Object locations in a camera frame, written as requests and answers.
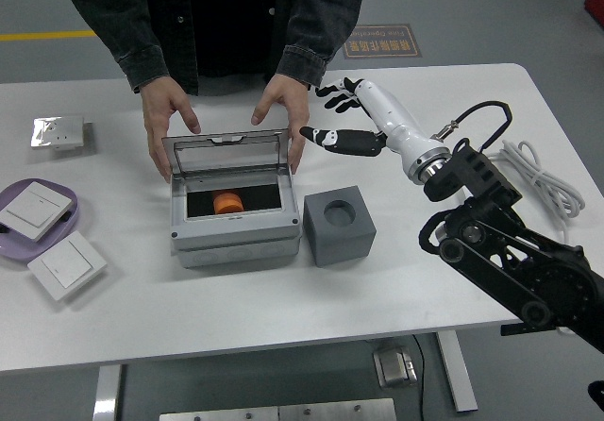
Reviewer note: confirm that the person's right hand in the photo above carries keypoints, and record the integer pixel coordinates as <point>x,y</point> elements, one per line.
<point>158,114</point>

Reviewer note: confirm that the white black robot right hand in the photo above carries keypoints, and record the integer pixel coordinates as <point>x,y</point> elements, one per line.
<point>396,119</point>

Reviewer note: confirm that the person's left hand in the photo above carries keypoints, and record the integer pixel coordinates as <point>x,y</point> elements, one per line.
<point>290,97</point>

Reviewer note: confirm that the orange cylinder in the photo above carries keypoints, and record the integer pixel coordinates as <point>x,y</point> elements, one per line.
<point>226,202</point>

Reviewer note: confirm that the grey enclosure box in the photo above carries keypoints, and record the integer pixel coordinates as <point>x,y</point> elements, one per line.
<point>231,239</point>

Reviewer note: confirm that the person's left forearm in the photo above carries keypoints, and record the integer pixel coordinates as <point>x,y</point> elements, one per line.
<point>316,29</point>

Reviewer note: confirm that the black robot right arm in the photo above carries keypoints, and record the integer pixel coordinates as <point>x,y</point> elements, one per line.
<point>509,251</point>

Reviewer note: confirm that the person's right forearm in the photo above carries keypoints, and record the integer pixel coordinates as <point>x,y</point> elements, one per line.
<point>122,29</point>

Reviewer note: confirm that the grey cube with round hole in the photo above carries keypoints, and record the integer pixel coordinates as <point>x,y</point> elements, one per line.
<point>340,246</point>

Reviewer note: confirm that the metal floor socket box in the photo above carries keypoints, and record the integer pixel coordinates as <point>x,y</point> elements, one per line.
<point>391,366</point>

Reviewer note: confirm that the brown floor sign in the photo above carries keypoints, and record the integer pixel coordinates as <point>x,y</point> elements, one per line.
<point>391,43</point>

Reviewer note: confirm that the person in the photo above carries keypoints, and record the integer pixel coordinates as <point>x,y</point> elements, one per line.
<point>226,20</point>

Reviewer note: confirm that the yellow floor tape line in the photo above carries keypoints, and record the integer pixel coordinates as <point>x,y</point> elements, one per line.
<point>47,36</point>

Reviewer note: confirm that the purple tray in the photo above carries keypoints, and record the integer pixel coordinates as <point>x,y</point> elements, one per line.
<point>14,248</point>

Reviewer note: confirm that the black table control panel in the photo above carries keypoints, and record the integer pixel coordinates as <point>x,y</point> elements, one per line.
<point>514,330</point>

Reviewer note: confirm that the white table leg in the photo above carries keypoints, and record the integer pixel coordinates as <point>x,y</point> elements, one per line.
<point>458,374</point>
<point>106,392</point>

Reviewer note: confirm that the white wall socket in wrap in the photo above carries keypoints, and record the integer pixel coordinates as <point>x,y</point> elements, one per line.
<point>61,130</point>

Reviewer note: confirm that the white wall switch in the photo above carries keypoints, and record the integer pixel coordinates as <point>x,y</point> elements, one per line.
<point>35,208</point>
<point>66,263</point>

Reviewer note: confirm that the grey metal base plate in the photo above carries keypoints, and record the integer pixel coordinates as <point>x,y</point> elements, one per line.
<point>283,414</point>

